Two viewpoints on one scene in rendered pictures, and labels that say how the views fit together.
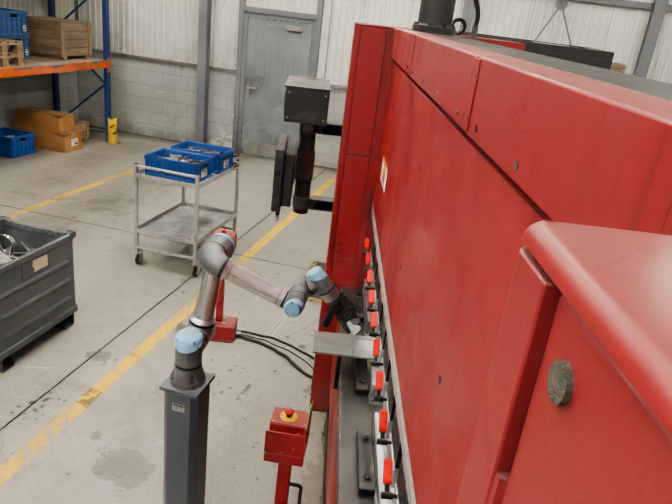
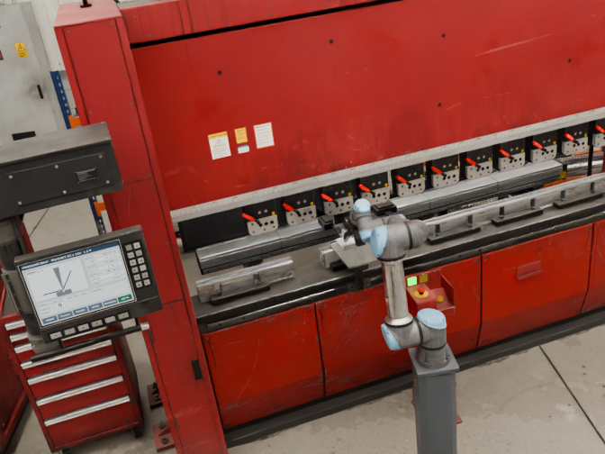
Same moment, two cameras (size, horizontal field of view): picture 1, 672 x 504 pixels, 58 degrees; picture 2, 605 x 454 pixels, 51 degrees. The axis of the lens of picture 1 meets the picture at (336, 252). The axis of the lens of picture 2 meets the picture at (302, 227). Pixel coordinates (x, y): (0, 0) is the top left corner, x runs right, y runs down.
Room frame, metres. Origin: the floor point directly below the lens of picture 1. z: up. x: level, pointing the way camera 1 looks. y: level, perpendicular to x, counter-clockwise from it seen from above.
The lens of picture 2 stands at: (3.17, 2.58, 2.57)
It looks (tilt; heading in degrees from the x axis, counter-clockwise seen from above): 27 degrees down; 257
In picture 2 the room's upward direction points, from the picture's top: 8 degrees counter-clockwise
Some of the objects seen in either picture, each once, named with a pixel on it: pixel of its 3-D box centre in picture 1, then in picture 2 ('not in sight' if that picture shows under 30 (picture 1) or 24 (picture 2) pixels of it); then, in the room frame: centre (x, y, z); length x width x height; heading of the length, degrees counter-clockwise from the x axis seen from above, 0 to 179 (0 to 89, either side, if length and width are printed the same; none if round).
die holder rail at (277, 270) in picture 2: (370, 306); (246, 278); (2.87, -0.21, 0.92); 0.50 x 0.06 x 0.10; 2
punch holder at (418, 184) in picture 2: (391, 339); (407, 177); (1.95, -0.24, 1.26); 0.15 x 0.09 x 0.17; 2
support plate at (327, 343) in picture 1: (343, 344); (356, 251); (2.32, -0.08, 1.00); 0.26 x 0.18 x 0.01; 92
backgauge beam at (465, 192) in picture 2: not in sight; (391, 212); (1.93, -0.54, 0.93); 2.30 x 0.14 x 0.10; 2
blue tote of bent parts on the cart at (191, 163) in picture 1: (179, 165); not in sight; (5.18, 1.46, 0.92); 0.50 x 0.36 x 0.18; 78
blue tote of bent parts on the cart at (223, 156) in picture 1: (202, 156); not in sight; (5.58, 1.36, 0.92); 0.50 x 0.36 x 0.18; 78
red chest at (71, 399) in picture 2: not in sight; (78, 359); (3.83, -0.53, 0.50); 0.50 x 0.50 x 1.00; 2
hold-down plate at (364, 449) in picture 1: (365, 461); (454, 233); (1.72, -0.19, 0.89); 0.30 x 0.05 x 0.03; 2
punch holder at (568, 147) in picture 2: not in sight; (571, 137); (0.95, -0.27, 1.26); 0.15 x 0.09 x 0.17; 2
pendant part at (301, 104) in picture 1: (301, 154); (69, 250); (3.56, 0.28, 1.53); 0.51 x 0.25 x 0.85; 4
